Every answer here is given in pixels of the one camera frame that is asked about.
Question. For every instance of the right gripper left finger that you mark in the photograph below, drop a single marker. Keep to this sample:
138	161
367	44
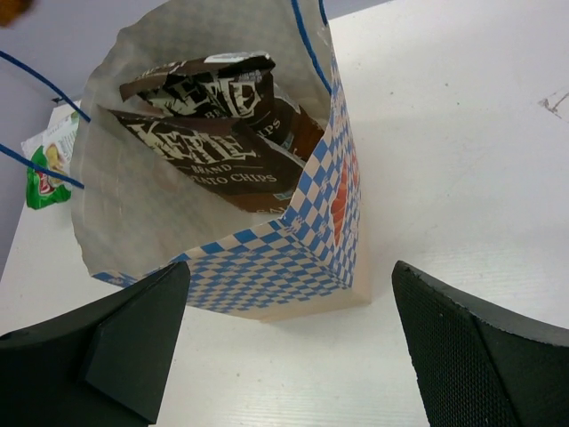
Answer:
103	364

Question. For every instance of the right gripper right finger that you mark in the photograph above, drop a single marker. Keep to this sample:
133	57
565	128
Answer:
476	363

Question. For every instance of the blue checkered paper bag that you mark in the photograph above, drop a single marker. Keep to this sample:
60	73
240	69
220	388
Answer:
134	213

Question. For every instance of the orange chips bag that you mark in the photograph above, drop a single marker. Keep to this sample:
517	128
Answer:
13	10

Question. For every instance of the brown kettle chips bag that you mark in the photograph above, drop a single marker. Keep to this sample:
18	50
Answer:
224	156
236	85

